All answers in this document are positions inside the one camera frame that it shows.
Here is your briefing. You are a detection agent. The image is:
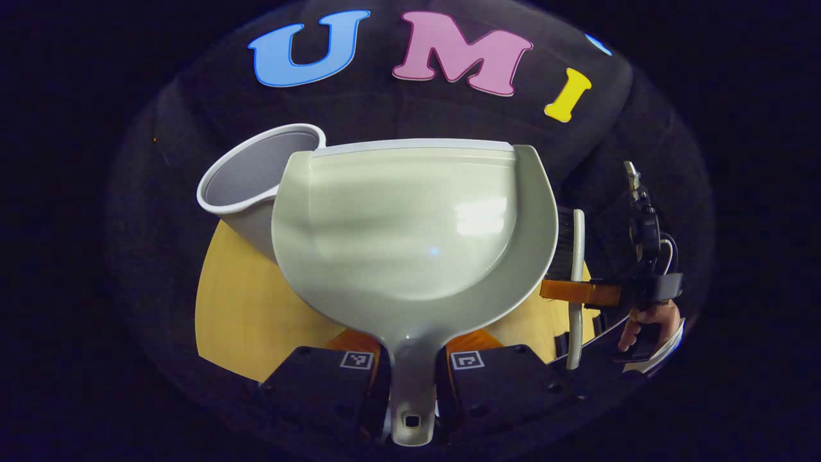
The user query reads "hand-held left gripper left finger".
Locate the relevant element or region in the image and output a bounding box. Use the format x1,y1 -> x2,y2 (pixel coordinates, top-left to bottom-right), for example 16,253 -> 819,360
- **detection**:
258,328 -> 392,445

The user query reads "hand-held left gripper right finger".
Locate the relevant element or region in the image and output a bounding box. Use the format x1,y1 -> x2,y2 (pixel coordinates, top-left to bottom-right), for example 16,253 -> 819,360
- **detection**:
436,329 -> 579,445

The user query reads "small white broom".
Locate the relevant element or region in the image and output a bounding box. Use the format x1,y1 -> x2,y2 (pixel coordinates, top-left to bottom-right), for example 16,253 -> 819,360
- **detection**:
554,208 -> 586,372

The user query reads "white dustpan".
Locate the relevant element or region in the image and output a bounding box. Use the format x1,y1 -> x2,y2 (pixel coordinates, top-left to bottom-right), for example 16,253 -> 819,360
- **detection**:
271,137 -> 559,447

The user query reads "grey garbage bin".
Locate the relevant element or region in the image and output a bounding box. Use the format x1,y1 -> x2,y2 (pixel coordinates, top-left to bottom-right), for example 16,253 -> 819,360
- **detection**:
196,123 -> 327,264

